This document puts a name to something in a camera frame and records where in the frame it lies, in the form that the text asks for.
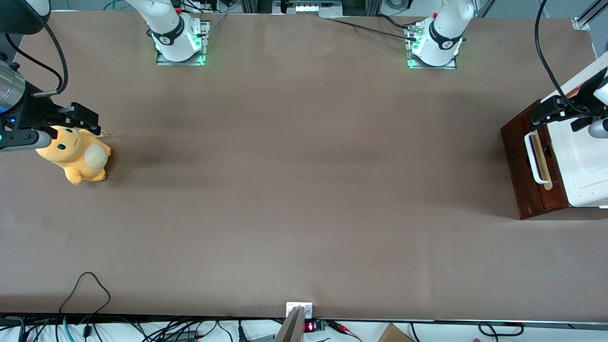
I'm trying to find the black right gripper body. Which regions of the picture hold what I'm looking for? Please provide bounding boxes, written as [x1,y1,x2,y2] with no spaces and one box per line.
[0,81,65,141]

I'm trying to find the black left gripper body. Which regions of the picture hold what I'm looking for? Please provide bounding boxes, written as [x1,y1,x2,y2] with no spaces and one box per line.
[566,68,608,118]

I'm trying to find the wooden drawer with white handle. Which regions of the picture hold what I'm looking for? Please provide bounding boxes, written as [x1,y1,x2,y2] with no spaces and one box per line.
[501,107,556,220]

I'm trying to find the white cabinet with drawer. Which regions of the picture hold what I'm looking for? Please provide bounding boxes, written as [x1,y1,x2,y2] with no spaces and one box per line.
[501,50,608,220]

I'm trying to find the orange plush toy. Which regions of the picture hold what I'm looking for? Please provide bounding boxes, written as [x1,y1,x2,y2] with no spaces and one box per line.
[36,125,113,186]

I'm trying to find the black power adapter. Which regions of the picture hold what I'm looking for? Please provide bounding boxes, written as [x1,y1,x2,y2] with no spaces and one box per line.
[164,330,199,342]

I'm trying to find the lit white panel device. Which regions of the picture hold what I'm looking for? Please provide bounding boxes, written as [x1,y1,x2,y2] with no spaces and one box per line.
[273,0,343,15]

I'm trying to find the brown cardboard box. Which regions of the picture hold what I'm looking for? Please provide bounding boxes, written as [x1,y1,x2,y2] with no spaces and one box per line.
[378,323,415,342]

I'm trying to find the red clip test leads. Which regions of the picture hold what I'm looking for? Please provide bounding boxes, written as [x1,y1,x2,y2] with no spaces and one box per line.
[328,321,362,342]

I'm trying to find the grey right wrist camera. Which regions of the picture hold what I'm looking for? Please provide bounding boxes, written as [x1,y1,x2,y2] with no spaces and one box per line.
[0,129,53,152]

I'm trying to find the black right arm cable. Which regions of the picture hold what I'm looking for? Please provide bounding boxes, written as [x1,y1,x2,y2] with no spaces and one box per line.
[4,32,63,81]
[42,23,69,95]

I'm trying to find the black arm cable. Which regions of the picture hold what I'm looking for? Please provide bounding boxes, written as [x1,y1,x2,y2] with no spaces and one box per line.
[4,32,63,81]
[42,23,69,95]
[534,0,608,117]

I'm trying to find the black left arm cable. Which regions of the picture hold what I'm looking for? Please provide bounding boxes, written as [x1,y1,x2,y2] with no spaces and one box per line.
[534,0,608,117]

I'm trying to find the aluminium frame profile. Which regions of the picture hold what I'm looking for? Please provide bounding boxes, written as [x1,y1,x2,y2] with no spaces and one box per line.
[572,0,608,32]

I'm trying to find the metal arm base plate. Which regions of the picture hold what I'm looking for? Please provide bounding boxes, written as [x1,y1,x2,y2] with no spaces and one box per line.
[405,21,458,70]
[156,20,211,66]

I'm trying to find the thin black cable loop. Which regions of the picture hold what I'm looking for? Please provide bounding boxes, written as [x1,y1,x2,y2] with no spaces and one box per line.
[58,272,112,316]

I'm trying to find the thin grey cable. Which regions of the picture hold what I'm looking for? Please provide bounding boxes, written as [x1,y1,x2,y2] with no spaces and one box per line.
[202,12,229,38]

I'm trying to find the short black table cable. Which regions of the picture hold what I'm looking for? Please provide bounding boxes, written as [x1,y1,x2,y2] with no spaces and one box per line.
[378,13,417,30]

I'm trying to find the long black table cable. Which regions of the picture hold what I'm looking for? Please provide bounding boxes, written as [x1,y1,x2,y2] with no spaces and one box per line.
[327,17,419,41]

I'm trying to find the black oval cable loop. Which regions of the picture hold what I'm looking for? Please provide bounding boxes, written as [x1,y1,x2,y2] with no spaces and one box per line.
[477,322,524,337]

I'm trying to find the white metal bracket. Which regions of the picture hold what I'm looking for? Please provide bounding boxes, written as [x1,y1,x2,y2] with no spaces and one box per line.
[286,302,314,320]

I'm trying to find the grey camera stand post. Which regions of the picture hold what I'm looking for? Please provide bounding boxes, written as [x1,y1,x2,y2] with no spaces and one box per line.
[275,306,304,342]

